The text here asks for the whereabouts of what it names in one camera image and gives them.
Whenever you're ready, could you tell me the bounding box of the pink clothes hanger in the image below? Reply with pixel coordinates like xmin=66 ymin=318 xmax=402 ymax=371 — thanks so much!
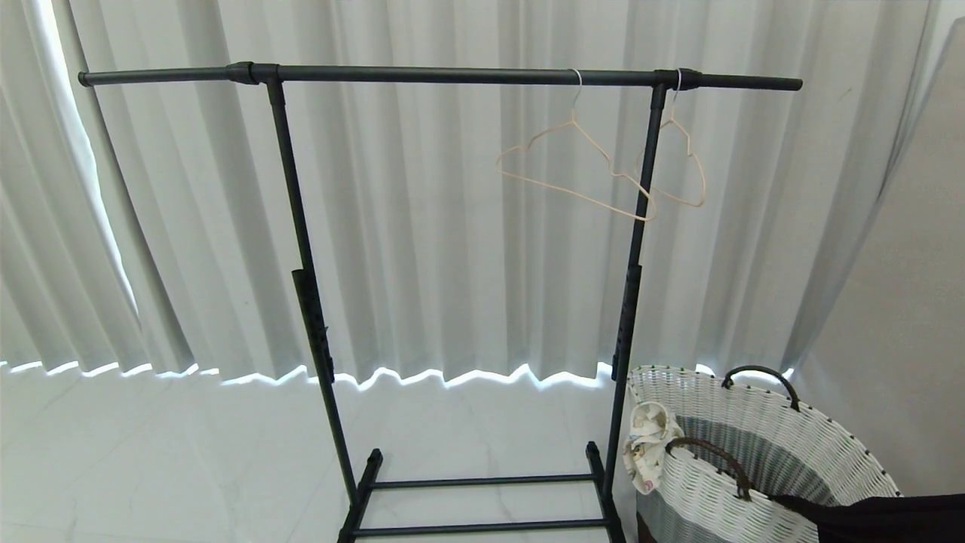
xmin=637 ymin=69 xmax=707 ymax=208
xmin=496 ymin=68 xmax=658 ymax=223

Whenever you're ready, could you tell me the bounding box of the black garment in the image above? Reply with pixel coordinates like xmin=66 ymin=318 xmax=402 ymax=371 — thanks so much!
xmin=769 ymin=492 xmax=965 ymax=543

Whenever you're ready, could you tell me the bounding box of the black clothes rack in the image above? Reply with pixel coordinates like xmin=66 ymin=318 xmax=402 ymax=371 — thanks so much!
xmin=78 ymin=62 xmax=804 ymax=543

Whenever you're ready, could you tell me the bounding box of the white laundry basket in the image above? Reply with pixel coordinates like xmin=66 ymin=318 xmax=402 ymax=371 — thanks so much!
xmin=623 ymin=364 xmax=903 ymax=543

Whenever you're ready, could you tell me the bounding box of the white curtain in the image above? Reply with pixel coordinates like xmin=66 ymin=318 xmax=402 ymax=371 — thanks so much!
xmin=0 ymin=0 xmax=943 ymax=389

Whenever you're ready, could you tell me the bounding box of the cream printed garment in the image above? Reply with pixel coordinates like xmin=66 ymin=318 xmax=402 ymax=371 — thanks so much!
xmin=623 ymin=401 xmax=685 ymax=495

